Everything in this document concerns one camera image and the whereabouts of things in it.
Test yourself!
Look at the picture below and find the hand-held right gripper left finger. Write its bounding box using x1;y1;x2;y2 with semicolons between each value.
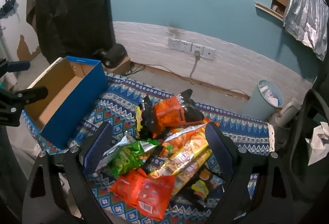
22;122;114;224

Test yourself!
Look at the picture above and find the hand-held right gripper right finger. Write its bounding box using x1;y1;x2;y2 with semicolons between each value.
205;122;299;224

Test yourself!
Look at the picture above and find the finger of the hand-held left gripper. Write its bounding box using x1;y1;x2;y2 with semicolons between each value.
0;86;49;127
0;58;31;79

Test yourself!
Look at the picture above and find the green snack bag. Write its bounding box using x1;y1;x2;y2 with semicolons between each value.
96;134;160;178

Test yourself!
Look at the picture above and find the long yellow snack pack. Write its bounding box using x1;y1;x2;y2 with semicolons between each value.
148;137;209;179
154;149;214;196

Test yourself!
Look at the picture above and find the clear bag of orange snacks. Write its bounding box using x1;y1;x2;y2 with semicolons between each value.
159;124;209;158

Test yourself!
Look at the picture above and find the blue cardboard box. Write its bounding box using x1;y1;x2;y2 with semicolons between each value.
23;56;108;150

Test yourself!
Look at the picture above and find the black and yellow snack bag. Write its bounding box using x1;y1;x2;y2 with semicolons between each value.
180;170;232;211

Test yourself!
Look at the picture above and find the orange and black chip bag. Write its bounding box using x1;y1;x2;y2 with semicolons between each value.
152;89;205;138

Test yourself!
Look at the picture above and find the orange-red snack bag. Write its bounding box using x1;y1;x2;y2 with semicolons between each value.
109;169;176;221

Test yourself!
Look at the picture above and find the blue patterned blanket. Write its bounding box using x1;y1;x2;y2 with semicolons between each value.
22;72;274;224

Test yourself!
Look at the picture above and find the grey trash bin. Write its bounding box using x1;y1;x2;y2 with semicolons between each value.
248;79;283;122

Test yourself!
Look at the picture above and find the wooden baseboard strip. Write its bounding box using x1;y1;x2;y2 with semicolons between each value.
131;61;251;100

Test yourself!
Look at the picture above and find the white pipe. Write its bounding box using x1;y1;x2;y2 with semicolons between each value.
267;101;302;143

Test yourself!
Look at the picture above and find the black hanging cloth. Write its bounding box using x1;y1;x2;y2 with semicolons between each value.
26;0;116;65

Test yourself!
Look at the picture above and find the small brown cardboard box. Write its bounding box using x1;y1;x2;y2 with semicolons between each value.
105;57;132;74

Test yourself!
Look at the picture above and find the black chair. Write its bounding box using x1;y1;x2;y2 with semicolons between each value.
290;89;329;224

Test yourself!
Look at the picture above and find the black round device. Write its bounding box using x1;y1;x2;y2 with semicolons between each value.
93;44;128;69

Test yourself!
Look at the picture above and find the crumpled white tissue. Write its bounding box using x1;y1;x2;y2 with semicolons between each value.
305;122;329;166

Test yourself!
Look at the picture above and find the wooden shelf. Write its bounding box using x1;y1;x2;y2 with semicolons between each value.
254;0;291;21

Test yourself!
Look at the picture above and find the silver foil sheet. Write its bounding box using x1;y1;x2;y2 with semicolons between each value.
283;0;329;61

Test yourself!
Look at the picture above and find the black wall hook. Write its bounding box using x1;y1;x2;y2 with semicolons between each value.
0;0;19;19

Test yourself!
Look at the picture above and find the grey plug cable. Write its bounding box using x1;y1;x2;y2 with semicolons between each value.
190;51;201;84

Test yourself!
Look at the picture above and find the white wall socket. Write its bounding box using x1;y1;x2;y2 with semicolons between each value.
168;37;181;50
203;46;217;60
179;39;192;53
191;43;205;57

